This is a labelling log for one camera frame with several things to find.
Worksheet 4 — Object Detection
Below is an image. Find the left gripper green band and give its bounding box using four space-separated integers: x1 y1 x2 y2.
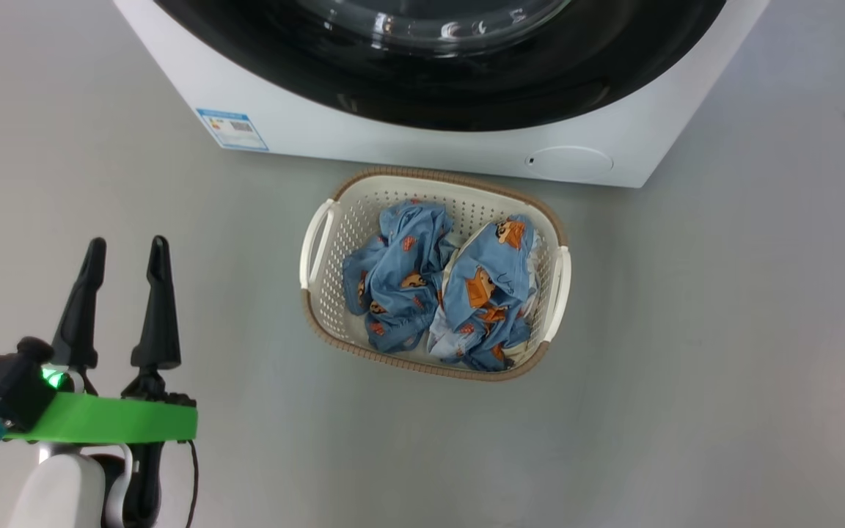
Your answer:
4 235 198 528

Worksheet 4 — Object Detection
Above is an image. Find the blue bear-print garment cream lining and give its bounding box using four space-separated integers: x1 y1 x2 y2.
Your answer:
427 214 541 372

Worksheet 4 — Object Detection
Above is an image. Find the black glass washing machine door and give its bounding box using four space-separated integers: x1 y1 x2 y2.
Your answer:
153 0 728 133

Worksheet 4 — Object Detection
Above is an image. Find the cream perforated laundry basket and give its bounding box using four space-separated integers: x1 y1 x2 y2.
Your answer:
299 166 572 382

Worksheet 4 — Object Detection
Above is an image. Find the white front-load washing machine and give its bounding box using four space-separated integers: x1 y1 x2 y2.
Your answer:
113 0 770 188

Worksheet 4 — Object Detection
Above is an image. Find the blue energy label sticker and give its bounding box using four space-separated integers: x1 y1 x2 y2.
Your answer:
196 109 270 153

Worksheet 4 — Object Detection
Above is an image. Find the round white filter cover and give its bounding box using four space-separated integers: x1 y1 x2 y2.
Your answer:
525 145 614 177

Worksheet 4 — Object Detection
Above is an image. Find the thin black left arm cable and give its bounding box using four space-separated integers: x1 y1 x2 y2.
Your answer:
185 439 200 528

